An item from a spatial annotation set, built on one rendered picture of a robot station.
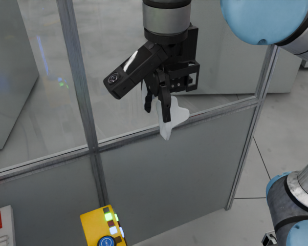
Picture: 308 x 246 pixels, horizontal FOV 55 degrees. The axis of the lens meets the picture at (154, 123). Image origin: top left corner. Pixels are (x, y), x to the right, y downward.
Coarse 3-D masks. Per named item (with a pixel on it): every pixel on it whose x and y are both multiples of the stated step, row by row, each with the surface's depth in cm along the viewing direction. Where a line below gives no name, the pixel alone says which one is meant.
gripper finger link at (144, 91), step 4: (144, 84) 58; (144, 88) 58; (148, 88) 57; (144, 92) 59; (148, 92) 57; (144, 96) 60; (148, 96) 59; (152, 96) 61; (144, 100) 60; (148, 100) 60; (144, 104) 61; (148, 104) 62; (144, 108) 62; (148, 108) 63; (148, 112) 64
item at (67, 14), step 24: (72, 24) 86; (72, 48) 91; (72, 72) 96; (264, 72) 137; (264, 96) 146; (192, 120) 135; (96, 144) 120; (120, 144) 126; (24, 168) 113; (48, 168) 118; (96, 168) 129; (240, 168) 182
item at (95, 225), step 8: (80, 216) 90; (88, 216) 90; (96, 216) 90; (104, 216) 90; (112, 216) 90; (88, 224) 88; (96, 224) 88; (104, 224) 88; (88, 232) 86; (96, 232) 86; (104, 232) 86; (120, 232) 86; (88, 240) 84; (96, 240) 84
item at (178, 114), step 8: (160, 104) 52; (176, 104) 54; (160, 112) 53; (176, 112) 55; (184, 112) 55; (160, 120) 54; (176, 120) 55; (184, 120) 56; (160, 128) 56; (168, 128) 55; (168, 136) 56
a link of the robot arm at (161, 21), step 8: (144, 8) 44; (152, 8) 43; (160, 8) 42; (168, 8) 49; (176, 8) 42; (184, 8) 43; (144, 16) 45; (152, 16) 43; (160, 16) 43; (168, 16) 43; (176, 16) 43; (184, 16) 44; (144, 24) 46; (152, 24) 44; (160, 24) 44; (168, 24) 43; (176, 24) 44; (184, 24) 45; (152, 32) 46; (160, 32) 44; (168, 32) 44; (176, 32) 45
